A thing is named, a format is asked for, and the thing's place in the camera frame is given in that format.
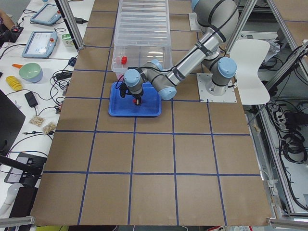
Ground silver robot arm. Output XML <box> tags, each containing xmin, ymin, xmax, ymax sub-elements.
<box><xmin>120</xmin><ymin>0</ymin><xmax>239</xmax><ymax>105</ymax></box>

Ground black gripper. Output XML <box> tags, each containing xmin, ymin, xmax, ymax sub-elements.
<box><xmin>128</xmin><ymin>85</ymin><xmax>144</xmax><ymax>105</ymax></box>

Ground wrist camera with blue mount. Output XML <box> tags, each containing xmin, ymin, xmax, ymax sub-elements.
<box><xmin>119</xmin><ymin>81</ymin><xmax>128</xmax><ymax>98</ymax></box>

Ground clear plastic storage box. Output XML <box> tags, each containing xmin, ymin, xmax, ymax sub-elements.
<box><xmin>111</xmin><ymin>46</ymin><xmax>173</xmax><ymax>78</ymax></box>

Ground aluminium frame post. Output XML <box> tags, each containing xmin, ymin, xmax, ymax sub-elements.
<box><xmin>55</xmin><ymin>0</ymin><xmax>85</xmax><ymax>51</ymax></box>

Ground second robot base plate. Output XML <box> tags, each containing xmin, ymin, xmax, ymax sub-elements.
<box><xmin>188</xmin><ymin>13</ymin><xmax>201</xmax><ymax>32</ymax></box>

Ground black laptop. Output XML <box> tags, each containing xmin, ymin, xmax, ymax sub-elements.
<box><xmin>0</xmin><ymin>91</ymin><xmax>26</xmax><ymax>156</ymax></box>

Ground teach pendant tablet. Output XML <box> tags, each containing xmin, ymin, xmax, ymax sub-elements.
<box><xmin>22</xmin><ymin>31</ymin><xmax>58</xmax><ymax>58</ymax></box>
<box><xmin>30</xmin><ymin>4</ymin><xmax>62</xmax><ymax>26</ymax></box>

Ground coiled black cables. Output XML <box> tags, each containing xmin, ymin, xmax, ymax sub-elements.
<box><xmin>279</xmin><ymin>132</ymin><xmax>306</xmax><ymax>164</ymax></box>

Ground toy carrot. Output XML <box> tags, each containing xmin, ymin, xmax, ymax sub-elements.
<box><xmin>12</xmin><ymin>64</ymin><xmax>23</xmax><ymax>69</ymax></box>

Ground white chair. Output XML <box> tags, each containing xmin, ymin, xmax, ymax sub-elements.
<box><xmin>230</xmin><ymin>39</ymin><xmax>270</xmax><ymax>105</ymax></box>

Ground green and blue bowl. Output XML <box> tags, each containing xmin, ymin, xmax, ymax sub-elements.
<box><xmin>19</xmin><ymin>63</ymin><xmax>43</xmax><ymax>83</ymax></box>

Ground black power adapter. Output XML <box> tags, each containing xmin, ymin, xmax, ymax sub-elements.
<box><xmin>74</xmin><ymin>17</ymin><xmax>88</xmax><ymax>24</ymax></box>

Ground clear plastic box lid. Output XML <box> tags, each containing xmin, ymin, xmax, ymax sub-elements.
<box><xmin>114</xmin><ymin>0</ymin><xmax>171</xmax><ymax>47</ymax></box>

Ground yellow toy corn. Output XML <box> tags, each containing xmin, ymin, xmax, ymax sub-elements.
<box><xmin>6</xmin><ymin>76</ymin><xmax>23</xmax><ymax>91</ymax></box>

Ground snack bag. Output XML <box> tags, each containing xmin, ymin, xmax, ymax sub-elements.
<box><xmin>42</xmin><ymin>122</ymin><xmax>57</xmax><ymax>135</ymax></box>
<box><xmin>29</xmin><ymin>116</ymin><xmax>45</xmax><ymax>127</ymax></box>

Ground blue plastic tray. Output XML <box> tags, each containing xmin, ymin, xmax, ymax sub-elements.
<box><xmin>108</xmin><ymin>82</ymin><xmax>162</xmax><ymax>117</ymax></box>

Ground black power brick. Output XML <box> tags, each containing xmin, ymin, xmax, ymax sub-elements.
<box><xmin>25</xmin><ymin>91</ymin><xmax>38</xmax><ymax>108</ymax></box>

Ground green white carton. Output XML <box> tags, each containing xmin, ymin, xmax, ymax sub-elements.
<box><xmin>61</xmin><ymin>34</ymin><xmax>74</xmax><ymax>47</ymax></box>

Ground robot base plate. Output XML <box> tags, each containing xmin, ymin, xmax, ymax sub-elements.
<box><xmin>197</xmin><ymin>73</ymin><xmax>237</xmax><ymax>103</ymax></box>

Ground red block in box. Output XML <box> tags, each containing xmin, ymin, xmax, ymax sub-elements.
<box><xmin>121</xmin><ymin>56</ymin><xmax>128</xmax><ymax>65</ymax></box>

